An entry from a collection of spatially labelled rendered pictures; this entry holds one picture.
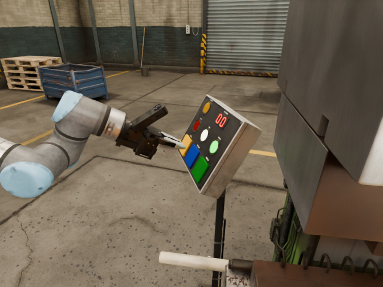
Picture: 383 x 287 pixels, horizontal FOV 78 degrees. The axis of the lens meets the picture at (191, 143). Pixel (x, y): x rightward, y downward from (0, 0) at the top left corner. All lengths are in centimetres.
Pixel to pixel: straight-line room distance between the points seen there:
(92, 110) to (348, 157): 58
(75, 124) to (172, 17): 838
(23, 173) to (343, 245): 74
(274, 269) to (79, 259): 158
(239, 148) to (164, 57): 847
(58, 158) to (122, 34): 931
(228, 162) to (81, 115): 45
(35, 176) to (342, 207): 56
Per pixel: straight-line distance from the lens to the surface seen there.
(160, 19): 913
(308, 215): 26
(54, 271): 201
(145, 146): 71
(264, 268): 61
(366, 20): 20
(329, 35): 26
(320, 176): 24
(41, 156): 65
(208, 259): 103
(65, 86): 551
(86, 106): 67
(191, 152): 92
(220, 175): 79
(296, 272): 63
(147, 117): 69
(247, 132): 76
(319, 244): 70
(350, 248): 73
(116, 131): 67
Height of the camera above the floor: 146
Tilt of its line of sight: 26 degrees down
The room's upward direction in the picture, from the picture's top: straight up
